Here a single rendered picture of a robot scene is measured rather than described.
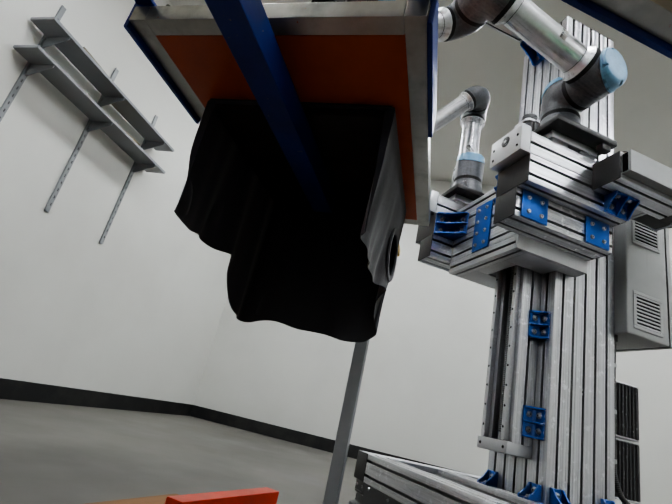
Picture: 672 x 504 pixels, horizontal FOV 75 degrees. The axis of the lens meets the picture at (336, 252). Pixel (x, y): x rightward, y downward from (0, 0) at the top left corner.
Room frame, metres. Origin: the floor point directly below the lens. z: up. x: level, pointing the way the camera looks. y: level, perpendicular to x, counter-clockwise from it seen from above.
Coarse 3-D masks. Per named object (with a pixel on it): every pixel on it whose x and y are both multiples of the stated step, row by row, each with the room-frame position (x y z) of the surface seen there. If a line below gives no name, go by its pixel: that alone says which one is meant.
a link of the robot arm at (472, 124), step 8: (472, 112) 1.69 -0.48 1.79; (480, 112) 1.68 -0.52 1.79; (464, 120) 1.73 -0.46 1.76; (472, 120) 1.70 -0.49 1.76; (480, 120) 1.70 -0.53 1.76; (464, 128) 1.73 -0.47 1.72; (472, 128) 1.71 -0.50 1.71; (480, 128) 1.72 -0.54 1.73; (464, 136) 1.72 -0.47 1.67; (472, 136) 1.70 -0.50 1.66; (464, 144) 1.72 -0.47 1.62; (472, 144) 1.70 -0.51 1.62; (464, 152) 1.71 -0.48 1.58
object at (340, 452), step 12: (360, 348) 1.48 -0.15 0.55; (360, 360) 1.48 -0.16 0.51; (360, 372) 1.47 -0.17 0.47; (348, 384) 1.48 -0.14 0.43; (360, 384) 1.50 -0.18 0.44; (348, 396) 1.48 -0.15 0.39; (348, 408) 1.48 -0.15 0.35; (348, 420) 1.48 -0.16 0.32; (348, 432) 1.47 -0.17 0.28; (336, 444) 1.48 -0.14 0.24; (348, 444) 1.49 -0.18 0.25; (336, 456) 1.48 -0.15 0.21; (336, 468) 1.48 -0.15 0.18; (336, 480) 1.48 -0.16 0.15; (336, 492) 1.48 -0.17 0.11
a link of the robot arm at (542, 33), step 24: (456, 0) 0.94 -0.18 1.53; (480, 0) 0.89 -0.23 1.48; (504, 0) 0.87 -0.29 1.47; (528, 0) 0.88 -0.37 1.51; (480, 24) 0.96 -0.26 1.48; (504, 24) 0.94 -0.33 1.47; (528, 24) 0.91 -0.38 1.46; (552, 24) 0.90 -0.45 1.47; (552, 48) 0.94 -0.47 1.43; (576, 48) 0.93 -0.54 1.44; (576, 72) 0.97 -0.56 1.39; (600, 72) 0.94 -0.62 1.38; (624, 72) 0.95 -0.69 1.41; (576, 96) 1.04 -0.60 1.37; (600, 96) 1.01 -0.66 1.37
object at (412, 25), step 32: (416, 0) 0.54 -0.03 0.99; (160, 32) 0.71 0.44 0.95; (192, 32) 0.69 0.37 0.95; (288, 32) 0.63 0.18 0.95; (320, 32) 0.61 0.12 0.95; (352, 32) 0.60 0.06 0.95; (384, 32) 0.58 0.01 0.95; (416, 32) 0.57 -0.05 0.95; (416, 64) 0.63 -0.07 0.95; (192, 96) 0.89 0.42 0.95; (416, 96) 0.72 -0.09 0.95; (416, 128) 0.81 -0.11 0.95; (416, 160) 0.94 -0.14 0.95; (416, 192) 1.09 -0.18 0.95; (416, 224) 1.29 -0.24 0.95
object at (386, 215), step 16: (384, 128) 0.76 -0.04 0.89; (384, 144) 0.76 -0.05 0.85; (384, 160) 0.77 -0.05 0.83; (400, 160) 0.94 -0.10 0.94; (384, 176) 0.82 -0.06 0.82; (400, 176) 0.98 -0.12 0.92; (384, 192) 0.85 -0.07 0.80; (400, 192) 1.03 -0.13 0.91; (368, 208) 0.76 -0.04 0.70; (384, 208) 0.90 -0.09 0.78; (400, 208) 1.08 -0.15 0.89; (368, 224) 0.82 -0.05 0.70; (384, 224) 0.95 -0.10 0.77; (400, 224) 1.15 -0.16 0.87; (368, 240) 0.83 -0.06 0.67; (384, 240) 1.00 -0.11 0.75; (368, 256) 0.88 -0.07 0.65; (384, 256) 1.03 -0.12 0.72; (384, 272) 1.06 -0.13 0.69; (384, 288) 1.13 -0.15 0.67
